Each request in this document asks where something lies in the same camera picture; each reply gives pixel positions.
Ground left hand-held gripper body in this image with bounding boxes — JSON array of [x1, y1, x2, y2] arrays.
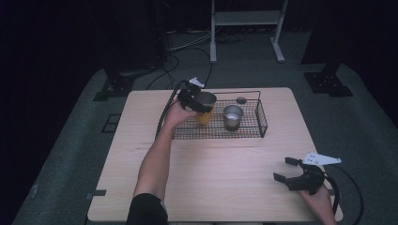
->
[[177, 77, 205, 104]]

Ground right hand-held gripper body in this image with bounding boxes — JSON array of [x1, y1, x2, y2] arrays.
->
[[285, 152, 342, 195]]

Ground orange cup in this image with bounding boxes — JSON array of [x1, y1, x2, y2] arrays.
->
[[194, 91, 218, 127]]

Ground silver and brown cup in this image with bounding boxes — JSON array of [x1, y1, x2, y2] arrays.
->
[[222, 104, 245, 132]]

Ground black wire basket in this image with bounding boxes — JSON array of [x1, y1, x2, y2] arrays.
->
[[170, 90, 268, 141]]

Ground person's left hand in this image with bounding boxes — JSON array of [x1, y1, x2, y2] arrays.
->
[[163, 99, 199, 128]]

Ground person's right hand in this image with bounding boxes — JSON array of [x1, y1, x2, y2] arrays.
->
[[298, 186, 338, 225]]

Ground black stand base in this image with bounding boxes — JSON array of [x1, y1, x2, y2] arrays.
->
[[302, 60, 355, 98], [92, 67, 148, 102]]

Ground white metal stand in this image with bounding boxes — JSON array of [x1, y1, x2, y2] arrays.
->
[[209, 0, 289, 65]]

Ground black sleeve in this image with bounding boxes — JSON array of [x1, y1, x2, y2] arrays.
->
[[126, 192, 169, 225]]

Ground grey tape strip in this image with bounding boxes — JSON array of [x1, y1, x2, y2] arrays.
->
[[85, 188, 108, 201]]

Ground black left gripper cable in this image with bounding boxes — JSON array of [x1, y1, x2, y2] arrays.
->
[[155, 80, 190, 140]]

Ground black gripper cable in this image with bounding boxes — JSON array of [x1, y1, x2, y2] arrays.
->
[[155, 80, 190, 140], [324, 162, 364, 225]]

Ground black floor cable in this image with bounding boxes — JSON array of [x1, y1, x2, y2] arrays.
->
[[145, 54, 181, 91], [187, 46, 214, 90]]

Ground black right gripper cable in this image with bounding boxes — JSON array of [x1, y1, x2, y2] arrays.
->
[[324, 162, 364, 225]]

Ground grey floor cables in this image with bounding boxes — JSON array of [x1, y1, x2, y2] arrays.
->
[[168, 29, 212, 53]]

